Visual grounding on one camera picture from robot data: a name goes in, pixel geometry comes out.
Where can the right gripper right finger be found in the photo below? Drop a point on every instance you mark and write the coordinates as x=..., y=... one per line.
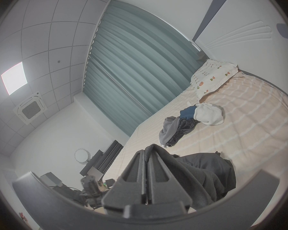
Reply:
x=172, y=195

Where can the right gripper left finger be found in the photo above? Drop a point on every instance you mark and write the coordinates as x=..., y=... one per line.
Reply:
x=132, y=188

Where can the black T-shirt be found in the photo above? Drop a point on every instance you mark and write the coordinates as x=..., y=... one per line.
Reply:
x=206, y=171

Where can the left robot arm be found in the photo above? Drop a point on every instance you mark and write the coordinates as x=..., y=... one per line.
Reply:
x=90, y=183

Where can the pile of clothes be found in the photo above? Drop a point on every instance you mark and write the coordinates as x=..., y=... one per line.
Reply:
x=172, y=128

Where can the bed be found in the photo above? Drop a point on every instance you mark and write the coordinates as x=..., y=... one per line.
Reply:
x=249, y=118

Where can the black chest of drawers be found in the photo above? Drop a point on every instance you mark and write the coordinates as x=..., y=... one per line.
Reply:
x=108, y=156

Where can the blue-green curtain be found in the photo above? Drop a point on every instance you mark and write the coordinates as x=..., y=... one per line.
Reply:
x=134, y=68

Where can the white printed pillow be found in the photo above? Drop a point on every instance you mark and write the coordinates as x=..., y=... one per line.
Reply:
x=211, y=78

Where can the ceiling air conditioner vent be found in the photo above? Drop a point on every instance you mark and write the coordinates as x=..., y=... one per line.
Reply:
x=30, y=108

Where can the square ceiling light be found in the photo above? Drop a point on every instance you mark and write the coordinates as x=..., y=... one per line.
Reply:
x=14, y=78

